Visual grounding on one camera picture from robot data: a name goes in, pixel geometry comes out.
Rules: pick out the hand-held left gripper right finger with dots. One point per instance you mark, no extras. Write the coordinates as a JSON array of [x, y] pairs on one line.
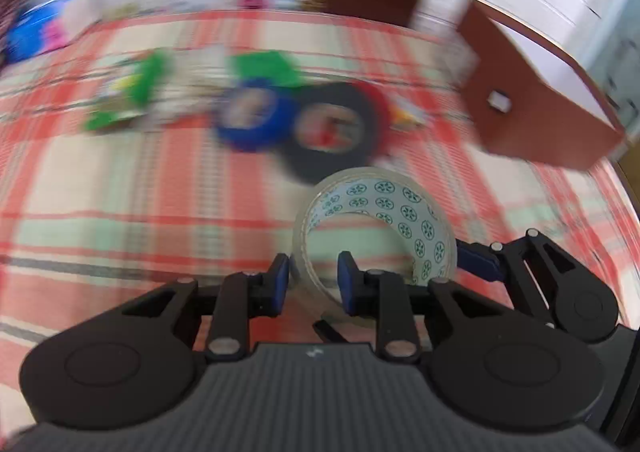
[[345, 282]]

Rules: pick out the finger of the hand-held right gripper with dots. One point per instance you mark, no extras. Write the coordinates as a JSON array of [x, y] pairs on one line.
[[477, 261]]

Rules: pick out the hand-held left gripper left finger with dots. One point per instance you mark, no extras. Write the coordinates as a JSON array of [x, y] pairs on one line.
[[280, 278]]

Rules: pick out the clear tape roll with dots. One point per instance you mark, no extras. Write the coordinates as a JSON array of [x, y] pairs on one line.
[[385, 192]]

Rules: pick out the brown wooden drawer box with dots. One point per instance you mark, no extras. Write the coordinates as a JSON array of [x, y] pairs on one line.
[[530, 117]]

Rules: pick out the green snack packet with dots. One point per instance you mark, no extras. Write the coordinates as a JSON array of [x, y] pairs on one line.
[[145, 82]]

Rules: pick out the blue tape roll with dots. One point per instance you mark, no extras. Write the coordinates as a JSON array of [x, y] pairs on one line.
[[226, 133]]

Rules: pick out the small orange yellow packet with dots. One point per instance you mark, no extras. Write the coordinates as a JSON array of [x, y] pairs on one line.
[[406, 114]]

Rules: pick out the red plaid blanket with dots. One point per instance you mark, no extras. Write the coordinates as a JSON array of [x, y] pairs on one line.
[[125, 212]]

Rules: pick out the black tape roll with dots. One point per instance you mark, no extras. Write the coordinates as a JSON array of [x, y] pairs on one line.
[[361, 108]]

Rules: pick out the red tape roll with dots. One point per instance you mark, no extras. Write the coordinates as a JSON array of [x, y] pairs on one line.
[[376, 97]]

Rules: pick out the white crumpled packet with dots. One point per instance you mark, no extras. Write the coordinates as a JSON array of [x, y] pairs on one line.
[[192, 99]]

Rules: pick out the green plastic piece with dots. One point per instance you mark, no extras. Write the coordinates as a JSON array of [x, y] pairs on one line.
[[265, 64]]

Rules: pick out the blue plastic bag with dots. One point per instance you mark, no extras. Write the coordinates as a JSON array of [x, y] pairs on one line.
[[30, 32]]

